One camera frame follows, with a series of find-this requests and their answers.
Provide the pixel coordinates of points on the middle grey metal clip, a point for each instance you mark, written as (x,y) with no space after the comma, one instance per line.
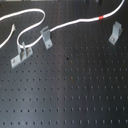
(45,32)

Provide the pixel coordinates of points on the grey metal clip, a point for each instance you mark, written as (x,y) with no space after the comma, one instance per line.
(116,32)
(45,32)
(23,54)

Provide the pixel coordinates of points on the left grey metal clip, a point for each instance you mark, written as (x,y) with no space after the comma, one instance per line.
(23,54)

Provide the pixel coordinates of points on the right grey metal clip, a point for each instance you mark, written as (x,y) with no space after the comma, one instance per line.
(116,32)

